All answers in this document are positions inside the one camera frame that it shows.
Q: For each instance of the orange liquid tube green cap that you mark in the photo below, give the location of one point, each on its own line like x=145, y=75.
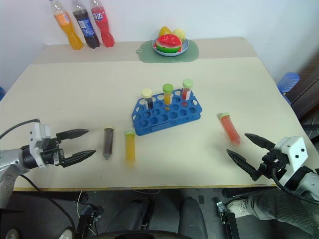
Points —
x=167, y=95

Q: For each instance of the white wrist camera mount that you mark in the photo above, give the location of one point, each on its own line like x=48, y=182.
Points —
x=40, y=134
x=294, y=149

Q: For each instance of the orange soda bottle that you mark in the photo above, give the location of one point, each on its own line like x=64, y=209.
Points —
x=68, y=27

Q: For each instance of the toy orange bell pepper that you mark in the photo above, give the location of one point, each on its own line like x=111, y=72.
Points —
x=165, y=31

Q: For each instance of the red liquid tube green cap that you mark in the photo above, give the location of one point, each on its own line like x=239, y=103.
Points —
x=186, y=90

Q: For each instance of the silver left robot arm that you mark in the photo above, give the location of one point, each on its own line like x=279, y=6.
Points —
x=11, y=159

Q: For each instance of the brown liquid tube dark cap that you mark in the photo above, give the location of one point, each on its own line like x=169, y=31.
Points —
x=108, y=144

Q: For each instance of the yellow liquid tube green cap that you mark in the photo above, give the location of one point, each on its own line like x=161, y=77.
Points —
x=130, y=149

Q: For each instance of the brown wooden furniture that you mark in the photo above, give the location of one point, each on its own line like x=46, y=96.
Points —
x=309, y=94

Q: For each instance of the toy yellow fruit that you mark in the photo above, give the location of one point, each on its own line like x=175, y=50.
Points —
x=180, y=35

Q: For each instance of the person's grey trouser leg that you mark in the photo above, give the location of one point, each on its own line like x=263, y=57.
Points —
x=279, y=209

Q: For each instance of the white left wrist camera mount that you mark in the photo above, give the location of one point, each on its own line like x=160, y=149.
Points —
x=40, y=134

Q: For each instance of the dark liquid tube cream cap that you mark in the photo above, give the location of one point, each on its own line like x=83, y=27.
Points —
x=149, y=100

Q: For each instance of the toy watermelon slice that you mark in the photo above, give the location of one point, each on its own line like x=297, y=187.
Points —
x=169, y=43

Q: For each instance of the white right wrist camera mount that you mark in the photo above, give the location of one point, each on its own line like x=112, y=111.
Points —
x=294, y=149

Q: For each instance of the green silicone mat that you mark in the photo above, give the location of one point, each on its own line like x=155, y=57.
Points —
x=147, y=53

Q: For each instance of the salmon liquid tube green cap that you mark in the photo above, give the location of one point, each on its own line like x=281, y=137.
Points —
x=230, y=128

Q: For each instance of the stacked blue plastic stools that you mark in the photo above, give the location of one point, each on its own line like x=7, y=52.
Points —
x=287, y=83

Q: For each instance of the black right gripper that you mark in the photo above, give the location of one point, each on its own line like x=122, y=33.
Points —
x=269, y=164

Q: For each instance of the blue object at edge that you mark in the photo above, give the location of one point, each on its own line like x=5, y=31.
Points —
x=1, y=93

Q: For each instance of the black metal clamp frame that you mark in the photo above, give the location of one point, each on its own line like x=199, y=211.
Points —
x=228, y=221
x=88, y=219

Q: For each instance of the blue test tube rack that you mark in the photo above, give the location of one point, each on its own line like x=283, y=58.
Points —
x=169, y=117

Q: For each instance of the red soda bottle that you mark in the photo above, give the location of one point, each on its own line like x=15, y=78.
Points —
x=103, y=25

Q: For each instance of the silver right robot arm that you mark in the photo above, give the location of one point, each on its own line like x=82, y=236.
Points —
x=307, y=180

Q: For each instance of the dark cola bottle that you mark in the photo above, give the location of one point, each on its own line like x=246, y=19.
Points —
x=87, y=27

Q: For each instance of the bowl of toy fruit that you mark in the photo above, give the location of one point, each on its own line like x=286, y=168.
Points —
x=185, y=47

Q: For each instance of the white sneaker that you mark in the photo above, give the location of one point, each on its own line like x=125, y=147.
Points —
x=235, y=206

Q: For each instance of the dark rounded shape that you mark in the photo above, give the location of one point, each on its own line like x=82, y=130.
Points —
x=130, y=216
x=193, y=219

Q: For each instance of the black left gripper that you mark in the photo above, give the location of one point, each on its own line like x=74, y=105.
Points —
x=51, y=154

